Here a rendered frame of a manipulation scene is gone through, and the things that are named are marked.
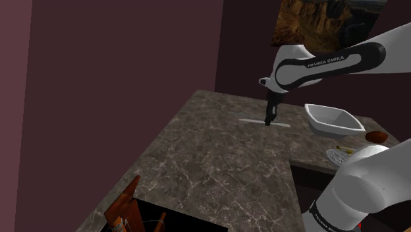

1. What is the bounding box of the brown round fruit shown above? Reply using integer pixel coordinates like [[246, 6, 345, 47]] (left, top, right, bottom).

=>
[[365, 130, 389, 144]]

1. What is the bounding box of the brown wooden utensil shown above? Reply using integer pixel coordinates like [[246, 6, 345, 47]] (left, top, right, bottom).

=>
[[153, 212, 167, 232]]

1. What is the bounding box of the grey knife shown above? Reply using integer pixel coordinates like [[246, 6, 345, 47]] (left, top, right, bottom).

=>
[[238, 118, 291, 129]]

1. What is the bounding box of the landscape wall picture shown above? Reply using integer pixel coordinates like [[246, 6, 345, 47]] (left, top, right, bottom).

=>
[[270, 0, 389, 54]]

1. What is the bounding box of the orange-handled kitchen tool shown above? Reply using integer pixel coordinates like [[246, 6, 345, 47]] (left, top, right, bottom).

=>
[[109, 216, 129, 232]]

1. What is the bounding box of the patterned grey round plate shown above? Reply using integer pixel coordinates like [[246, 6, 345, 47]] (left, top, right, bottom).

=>
[[325, 148, 354, 166]]

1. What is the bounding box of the white square bowl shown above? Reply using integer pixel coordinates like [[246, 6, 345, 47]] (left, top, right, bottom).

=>
[[304, 103, 366, 140]]

